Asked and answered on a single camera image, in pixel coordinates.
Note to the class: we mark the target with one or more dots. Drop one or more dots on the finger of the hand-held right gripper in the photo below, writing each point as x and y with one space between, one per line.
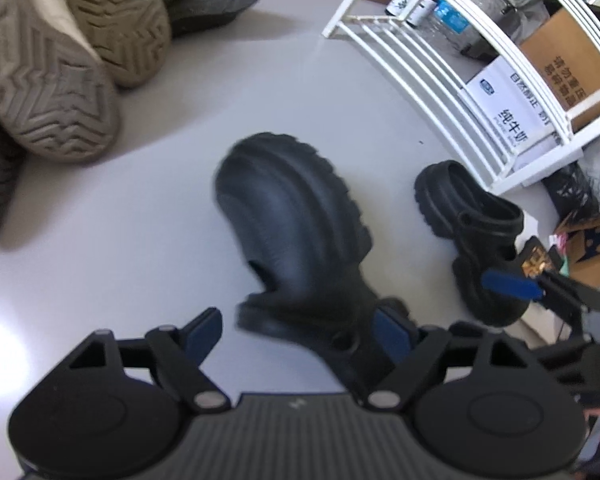
535 255
510 285

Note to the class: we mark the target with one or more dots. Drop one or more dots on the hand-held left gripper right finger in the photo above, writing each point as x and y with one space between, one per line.
395 330

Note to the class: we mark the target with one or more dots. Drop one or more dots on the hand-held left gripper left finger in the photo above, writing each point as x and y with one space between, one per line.
202 332

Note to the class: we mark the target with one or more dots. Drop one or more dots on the black chunky rubber clog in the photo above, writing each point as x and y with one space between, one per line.
472 260
290 220

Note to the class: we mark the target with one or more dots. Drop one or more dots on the white shoe rack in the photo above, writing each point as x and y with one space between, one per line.
535 172

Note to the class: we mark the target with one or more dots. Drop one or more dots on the white printed sneaker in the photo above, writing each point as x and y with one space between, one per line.
35 80
115 15

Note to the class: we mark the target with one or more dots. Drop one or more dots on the polka-dot cardboard box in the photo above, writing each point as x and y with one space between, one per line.
595 245

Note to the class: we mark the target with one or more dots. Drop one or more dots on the black plastic bag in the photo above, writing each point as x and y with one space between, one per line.
570 190

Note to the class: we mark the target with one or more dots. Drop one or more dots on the white printed carton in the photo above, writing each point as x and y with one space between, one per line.
505 105

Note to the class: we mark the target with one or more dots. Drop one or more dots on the brown cardboard box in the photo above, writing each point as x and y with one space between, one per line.
570 60

